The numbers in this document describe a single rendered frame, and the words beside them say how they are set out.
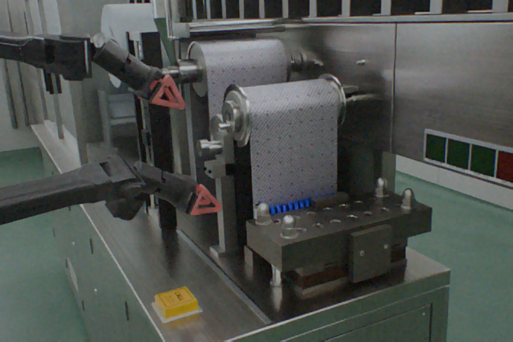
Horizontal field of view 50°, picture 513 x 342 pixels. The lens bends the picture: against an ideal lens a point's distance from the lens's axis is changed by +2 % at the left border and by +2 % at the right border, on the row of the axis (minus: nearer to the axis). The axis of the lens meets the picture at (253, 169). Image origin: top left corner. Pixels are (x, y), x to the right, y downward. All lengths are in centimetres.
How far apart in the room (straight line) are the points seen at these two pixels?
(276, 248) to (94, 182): 38
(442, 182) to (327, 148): 332
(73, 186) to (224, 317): 39
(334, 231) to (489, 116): 37
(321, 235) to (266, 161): 23
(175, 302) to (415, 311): 54
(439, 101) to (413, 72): 9
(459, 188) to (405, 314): 326
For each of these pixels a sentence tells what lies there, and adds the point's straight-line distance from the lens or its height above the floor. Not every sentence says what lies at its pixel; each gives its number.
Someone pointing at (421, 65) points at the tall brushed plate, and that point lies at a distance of 123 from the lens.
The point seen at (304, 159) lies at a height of 114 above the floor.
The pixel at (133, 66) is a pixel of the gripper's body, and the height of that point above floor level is 138.
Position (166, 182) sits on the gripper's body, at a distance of 114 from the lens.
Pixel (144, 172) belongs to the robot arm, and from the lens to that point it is 112.
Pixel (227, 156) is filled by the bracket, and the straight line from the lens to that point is 128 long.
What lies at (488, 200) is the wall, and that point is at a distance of 434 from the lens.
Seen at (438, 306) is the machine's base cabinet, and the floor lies 81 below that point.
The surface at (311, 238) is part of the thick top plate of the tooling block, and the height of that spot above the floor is 103.
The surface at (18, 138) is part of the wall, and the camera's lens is 676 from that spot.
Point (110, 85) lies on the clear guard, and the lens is 216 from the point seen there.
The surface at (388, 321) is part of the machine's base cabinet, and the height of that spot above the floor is 82.
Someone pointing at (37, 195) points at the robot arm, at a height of 120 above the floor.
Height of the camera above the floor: 148
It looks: 16 degrees down
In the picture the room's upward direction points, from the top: 3 degrees counter-clockwise
